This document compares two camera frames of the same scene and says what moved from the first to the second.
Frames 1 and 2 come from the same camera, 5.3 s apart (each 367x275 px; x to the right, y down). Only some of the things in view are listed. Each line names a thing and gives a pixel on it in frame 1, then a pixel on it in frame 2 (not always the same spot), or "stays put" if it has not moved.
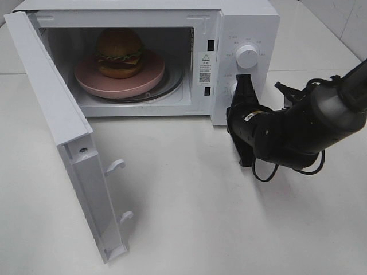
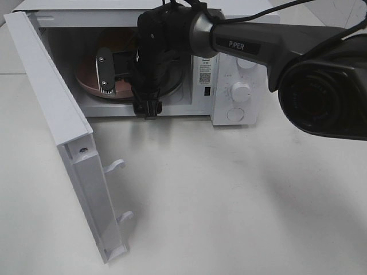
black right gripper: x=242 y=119 → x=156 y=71
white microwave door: x=85 y=168 stays put
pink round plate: x=89 y=79 stays put
